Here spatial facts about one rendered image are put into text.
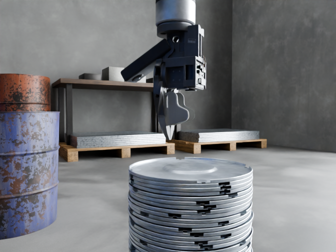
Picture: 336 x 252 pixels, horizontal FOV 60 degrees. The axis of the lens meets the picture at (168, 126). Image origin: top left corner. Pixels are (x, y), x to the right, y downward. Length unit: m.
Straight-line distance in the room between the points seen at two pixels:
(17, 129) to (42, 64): 2.89
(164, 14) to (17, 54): 3.58
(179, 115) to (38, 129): 0.81
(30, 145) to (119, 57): 3.21
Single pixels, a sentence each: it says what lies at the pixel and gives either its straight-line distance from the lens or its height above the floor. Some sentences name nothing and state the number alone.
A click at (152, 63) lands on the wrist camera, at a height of 0.57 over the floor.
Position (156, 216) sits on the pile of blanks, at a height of 0.27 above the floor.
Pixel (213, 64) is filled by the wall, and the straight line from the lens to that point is 5.13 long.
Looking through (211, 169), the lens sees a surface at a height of 0.35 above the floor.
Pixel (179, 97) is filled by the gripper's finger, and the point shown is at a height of 0.50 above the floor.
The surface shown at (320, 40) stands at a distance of 4.31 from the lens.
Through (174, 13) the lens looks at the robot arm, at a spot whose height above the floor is 0.65.
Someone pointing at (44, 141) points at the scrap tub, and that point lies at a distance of 1.28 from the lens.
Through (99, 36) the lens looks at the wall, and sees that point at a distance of 4.29.
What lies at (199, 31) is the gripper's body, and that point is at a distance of 0.55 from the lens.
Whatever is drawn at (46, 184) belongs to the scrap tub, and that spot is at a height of 0.18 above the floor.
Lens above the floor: 0.47
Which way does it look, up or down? 2 degrees down
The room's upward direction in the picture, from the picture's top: straight up
